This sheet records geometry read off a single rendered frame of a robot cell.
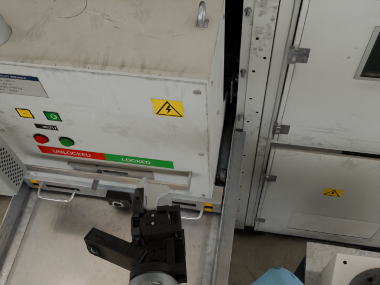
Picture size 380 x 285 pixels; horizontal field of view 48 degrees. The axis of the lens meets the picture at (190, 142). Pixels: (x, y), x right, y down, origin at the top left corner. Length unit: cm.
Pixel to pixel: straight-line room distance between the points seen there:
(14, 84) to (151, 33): 27
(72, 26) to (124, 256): 41
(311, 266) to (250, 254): 80
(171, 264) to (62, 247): 58
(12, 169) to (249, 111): 62
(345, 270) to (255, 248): 97
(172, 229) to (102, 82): 28
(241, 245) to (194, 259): 91
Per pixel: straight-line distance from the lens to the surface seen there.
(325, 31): 94
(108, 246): 70
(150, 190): 76
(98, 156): 100
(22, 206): 128
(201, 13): 75
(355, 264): 110
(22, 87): 85
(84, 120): 88
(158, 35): 77
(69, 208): 123
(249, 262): 200
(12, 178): 103
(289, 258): 203
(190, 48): 74
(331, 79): 105
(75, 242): 119
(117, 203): 114
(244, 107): 119
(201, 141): 85
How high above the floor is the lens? 193
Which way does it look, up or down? 59 degrees down
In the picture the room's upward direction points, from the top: 6 degrees counter-clockwise
